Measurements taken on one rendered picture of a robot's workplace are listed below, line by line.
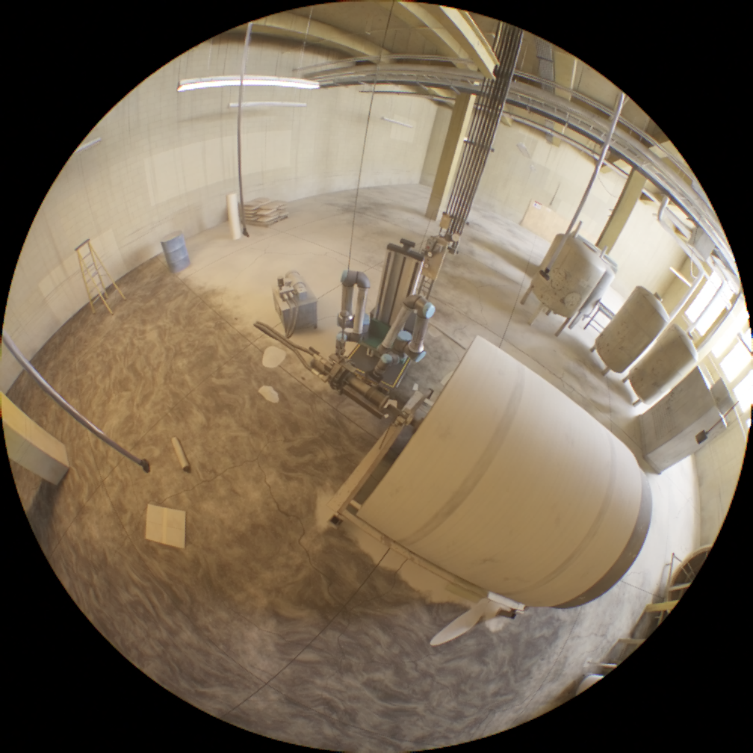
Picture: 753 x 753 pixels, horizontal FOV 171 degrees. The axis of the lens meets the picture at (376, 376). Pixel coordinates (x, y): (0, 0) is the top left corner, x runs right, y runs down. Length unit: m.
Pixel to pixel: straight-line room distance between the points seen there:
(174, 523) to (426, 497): 2.68
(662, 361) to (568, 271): 3.33
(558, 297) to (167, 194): 10.10
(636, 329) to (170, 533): 8.35
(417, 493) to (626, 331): 5.97
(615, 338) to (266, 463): 6.95
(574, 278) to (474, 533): 4.96
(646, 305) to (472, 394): 5.59
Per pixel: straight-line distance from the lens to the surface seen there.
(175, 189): 8.72
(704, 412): 6.46
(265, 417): 3.08
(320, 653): 2.98
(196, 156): 8.89
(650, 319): 6.47
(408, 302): 2.08
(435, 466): 1.22
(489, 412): 1.28
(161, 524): 3.31
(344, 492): 2.51
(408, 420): 1.99
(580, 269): 5.51
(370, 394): 2.03
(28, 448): 4.64
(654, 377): 7.30
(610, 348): 6.71
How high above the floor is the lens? 2.66
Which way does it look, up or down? 52 degrees down
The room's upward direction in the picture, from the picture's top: 14 degrees clockwise
